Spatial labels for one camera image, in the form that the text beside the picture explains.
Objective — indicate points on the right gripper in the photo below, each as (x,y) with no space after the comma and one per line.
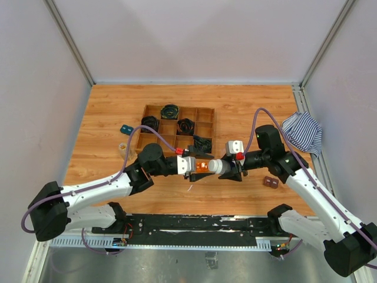
(233,175)

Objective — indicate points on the striped cloth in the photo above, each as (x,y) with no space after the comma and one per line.
(303,132)

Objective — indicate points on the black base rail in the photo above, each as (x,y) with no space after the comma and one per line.
(190,231)

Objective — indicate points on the white cap pill bottle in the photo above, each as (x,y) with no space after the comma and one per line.
(220,167)

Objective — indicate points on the orange pill box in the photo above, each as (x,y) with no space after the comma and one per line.
(202,167)

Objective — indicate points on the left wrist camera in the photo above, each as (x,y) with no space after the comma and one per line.
(186,165)

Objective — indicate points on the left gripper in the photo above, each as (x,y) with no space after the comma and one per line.
(195,152)

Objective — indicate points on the teal bottle cap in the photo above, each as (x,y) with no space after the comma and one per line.
(127,130)

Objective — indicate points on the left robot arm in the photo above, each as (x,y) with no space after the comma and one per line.
(57,209)

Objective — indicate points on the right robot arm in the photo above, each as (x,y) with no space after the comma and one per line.
(346,242)

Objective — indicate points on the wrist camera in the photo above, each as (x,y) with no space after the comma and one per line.
(235,147)
(186,165)

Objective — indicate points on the wooden compartment tray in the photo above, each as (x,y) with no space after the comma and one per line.
(179,126)

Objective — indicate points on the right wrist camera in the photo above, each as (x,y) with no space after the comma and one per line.
(235,147)

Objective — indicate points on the brown pill box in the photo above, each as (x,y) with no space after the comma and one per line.
(271,182)

